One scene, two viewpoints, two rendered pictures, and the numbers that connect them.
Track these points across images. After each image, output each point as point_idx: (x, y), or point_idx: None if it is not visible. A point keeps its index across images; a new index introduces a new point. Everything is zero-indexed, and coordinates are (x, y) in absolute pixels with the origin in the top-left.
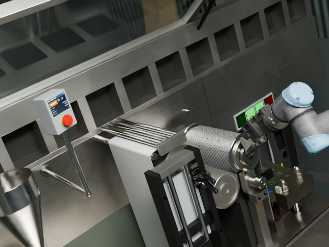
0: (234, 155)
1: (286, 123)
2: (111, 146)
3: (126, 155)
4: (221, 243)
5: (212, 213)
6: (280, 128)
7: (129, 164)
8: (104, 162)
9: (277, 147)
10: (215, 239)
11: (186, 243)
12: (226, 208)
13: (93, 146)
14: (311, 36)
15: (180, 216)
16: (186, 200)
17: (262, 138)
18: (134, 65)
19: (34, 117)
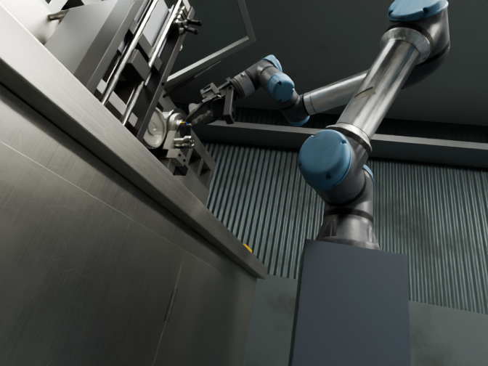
0: (176, 115)
1: (251, 84)
2: (72, 9)
3: (91, 8)
4: (152, 96)
5: (168, 61)
6: (243, 87)
7: (88, 15)
8: (33, 34)
9: (232, 103)
10: (144, 94)
11: (124, 45)
12: (141, 141)
13: (40, 13)
14: (203, 200)
15: (148, 9)
16: (154, 25)
17: (219, 95)
18: None
19: None
